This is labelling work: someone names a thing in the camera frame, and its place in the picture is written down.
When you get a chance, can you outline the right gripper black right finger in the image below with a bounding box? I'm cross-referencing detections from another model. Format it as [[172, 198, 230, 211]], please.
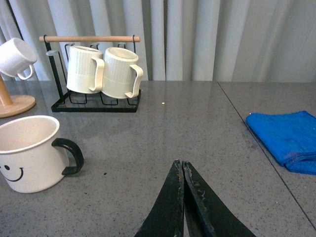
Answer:
[[182, 161, 255, 237]]

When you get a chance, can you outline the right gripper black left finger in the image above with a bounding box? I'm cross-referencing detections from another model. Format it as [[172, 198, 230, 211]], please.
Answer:
[[135, 160, 184, 237]]

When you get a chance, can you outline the blue folded cloth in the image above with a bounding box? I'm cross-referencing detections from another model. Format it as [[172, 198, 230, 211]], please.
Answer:
[[246, 111, 316, 175]]

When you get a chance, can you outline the white smiley face mug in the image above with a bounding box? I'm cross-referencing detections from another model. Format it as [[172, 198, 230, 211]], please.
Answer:
[[0, 116, 84, 193]]

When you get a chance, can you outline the right cream ribbed mug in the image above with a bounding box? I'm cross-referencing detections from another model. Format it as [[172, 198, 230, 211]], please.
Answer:
[[101, 47, 144, 99]]

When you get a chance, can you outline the cream ribbed mug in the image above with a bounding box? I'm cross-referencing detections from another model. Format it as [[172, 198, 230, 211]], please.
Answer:
[[67, 45, 105, 94], [101, 47, 144, 99]]

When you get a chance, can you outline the left cream ribbed mug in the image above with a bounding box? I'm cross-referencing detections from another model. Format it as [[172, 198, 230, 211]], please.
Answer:
[[67, 45, 105, 94]]

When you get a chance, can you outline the wooden mug tree stand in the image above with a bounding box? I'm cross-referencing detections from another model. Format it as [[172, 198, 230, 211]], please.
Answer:
[[0, 77, 36, 118]]

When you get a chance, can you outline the small white hanging mug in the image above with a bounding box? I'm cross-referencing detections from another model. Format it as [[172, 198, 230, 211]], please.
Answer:
[[0, 38, 38, 80]]

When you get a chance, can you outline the black wire mug rack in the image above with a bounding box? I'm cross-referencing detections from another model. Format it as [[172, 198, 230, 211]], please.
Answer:
[[39, 35, 141, 113]]

